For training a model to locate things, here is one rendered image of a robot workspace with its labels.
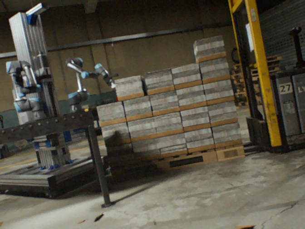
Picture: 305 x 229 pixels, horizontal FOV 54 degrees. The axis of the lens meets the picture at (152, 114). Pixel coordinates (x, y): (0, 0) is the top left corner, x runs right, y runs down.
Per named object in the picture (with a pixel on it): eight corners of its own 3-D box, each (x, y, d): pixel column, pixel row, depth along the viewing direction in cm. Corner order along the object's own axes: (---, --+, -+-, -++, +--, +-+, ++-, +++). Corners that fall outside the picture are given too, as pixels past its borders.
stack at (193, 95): (118, 171, 367) (104, 105, 362) (213, 154, 356) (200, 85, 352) (111, 181, 328) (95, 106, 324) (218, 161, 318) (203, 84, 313)
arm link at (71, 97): (67, 105, 361) (65, 94, 360) (76, 103, 371) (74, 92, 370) (73, 103, 353) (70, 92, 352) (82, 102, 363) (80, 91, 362)
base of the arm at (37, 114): (29, 121, 322) (27, 112, 321) (41, 118, 334) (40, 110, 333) (36, 119, 313) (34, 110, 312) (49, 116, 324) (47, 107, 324)
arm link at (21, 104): (31, 110, 315) (20, 59, 312) (16, 113, 308) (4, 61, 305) (31, 111, 325) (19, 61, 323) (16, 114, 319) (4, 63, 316)
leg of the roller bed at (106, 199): (110, 202, 254) (94, 124, 251) (111, 205, 249) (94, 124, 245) (104, 205, 253) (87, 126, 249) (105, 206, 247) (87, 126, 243)
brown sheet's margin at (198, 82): (175, 89, 354) (174, 86, 354) (199, 85, 352) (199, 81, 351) (175, 89, 317) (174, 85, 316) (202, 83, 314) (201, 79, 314)
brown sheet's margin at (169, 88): (150, 95, 357) (149, 91, 356) (174, 90, 355) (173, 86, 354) (147, 95, 319) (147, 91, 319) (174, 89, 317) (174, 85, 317)
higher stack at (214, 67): (213, 154, 356) (192, 46, 350) (238, 149, 354) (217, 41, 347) (217, 161, 318) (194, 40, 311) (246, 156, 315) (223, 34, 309)
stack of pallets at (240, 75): (268, 98, 1000) (261, 60, 994) (290, 97, 912) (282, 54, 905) (235, 106, 955) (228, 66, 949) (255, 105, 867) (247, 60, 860)
